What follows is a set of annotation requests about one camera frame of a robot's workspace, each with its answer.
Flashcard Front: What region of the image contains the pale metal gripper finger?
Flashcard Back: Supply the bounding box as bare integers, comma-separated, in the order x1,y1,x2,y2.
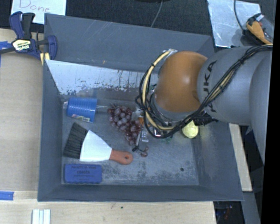
139,130,148,144
137,135,150,150

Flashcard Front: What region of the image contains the red grape bunch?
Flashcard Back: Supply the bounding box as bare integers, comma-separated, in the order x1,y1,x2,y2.
104,104,153,158

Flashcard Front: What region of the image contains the grey metal bin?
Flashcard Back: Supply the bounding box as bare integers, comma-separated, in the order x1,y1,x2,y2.
31,13,257,216

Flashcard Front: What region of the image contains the yellow ball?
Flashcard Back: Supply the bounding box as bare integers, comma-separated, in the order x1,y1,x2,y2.
181,119,200,139

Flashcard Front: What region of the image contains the black white orange brush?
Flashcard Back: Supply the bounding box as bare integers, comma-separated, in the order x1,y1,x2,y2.
62,121,136,166

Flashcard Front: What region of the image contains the blue ribbed cup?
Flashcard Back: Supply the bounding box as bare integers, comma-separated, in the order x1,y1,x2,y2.
65,96,99,124

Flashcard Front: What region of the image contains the blue board eraser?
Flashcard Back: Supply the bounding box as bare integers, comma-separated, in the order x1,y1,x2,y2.
62,162,104,186

